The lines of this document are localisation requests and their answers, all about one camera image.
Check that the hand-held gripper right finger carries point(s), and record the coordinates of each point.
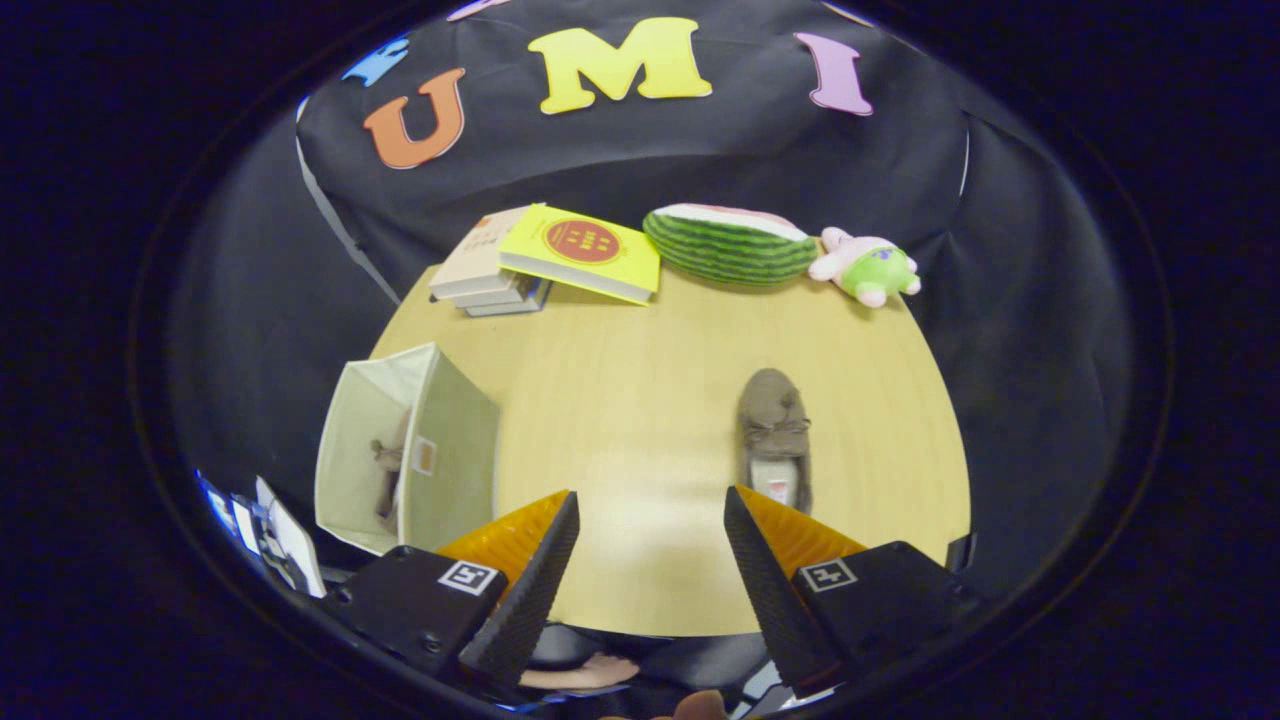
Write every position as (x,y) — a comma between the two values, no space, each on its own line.
(770,590)

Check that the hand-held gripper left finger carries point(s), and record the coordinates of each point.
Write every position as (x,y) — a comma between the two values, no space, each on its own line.
(520,600)

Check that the light green fabric storage box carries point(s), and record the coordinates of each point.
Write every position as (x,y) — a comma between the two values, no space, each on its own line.
(460,470)

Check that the brown fuzzy shoe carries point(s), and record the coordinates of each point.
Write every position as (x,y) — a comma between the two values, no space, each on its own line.
(770,400)
(392,490)

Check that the white paper card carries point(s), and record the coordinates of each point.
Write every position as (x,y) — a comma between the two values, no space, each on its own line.
(295,545)

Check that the blue cover book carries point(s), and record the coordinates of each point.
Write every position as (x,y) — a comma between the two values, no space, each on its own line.
(520,308)

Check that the white book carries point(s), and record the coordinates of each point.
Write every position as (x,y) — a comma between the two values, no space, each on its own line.
(495,297)

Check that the blue printed packet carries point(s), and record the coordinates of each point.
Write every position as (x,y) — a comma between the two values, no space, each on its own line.
(225,510)

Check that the pink and green plush toy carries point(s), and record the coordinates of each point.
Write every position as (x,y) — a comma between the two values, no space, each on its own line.
(870,270)

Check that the watermelon slice plush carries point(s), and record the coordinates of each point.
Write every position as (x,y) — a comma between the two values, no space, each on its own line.
(730,250)

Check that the beige cover book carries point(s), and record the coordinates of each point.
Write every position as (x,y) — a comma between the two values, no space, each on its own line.
(475,255)

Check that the yellow book with red circle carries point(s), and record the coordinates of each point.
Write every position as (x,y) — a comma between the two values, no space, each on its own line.
(585,250)

